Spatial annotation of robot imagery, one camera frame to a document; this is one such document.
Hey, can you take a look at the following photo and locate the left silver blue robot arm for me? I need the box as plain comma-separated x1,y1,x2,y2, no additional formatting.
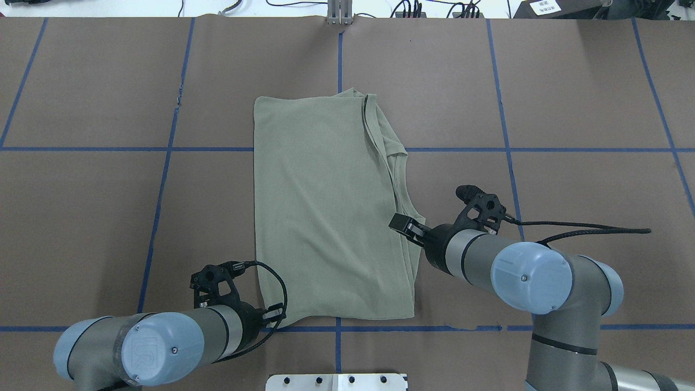
53,304,285,390

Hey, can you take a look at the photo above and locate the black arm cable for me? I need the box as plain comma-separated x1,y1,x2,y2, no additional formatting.
505,216,652,245
217,261,288,364

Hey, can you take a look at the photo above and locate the grey aluminium frame post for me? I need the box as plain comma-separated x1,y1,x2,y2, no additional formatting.
326,0,354,26

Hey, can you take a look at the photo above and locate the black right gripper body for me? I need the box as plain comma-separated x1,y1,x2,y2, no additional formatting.
424,225,462,275

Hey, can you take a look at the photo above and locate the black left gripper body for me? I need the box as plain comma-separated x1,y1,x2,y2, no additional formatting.
236,301,267,345

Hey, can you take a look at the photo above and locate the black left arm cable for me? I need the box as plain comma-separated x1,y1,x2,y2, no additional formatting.
217,261,288,364

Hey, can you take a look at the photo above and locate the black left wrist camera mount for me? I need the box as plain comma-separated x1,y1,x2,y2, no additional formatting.
189,261,247,308

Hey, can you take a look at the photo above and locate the black box with label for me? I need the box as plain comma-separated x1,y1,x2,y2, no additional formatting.
512,1,603,20

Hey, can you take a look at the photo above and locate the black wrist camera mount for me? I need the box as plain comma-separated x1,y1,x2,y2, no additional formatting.
189,261,247,308
453,185,507,235

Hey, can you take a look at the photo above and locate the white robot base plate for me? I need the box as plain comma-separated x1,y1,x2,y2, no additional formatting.
265,373,409,390

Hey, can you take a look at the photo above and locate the olive green long-sleeve shirt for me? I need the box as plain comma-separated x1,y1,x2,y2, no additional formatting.
254,89,425,324

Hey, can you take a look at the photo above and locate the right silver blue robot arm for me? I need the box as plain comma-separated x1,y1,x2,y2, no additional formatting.
389,215,693,390

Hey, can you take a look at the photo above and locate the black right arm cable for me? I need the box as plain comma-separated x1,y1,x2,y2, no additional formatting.
505,216,652,245

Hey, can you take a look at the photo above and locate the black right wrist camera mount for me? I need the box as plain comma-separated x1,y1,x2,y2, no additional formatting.
453,185,507,235

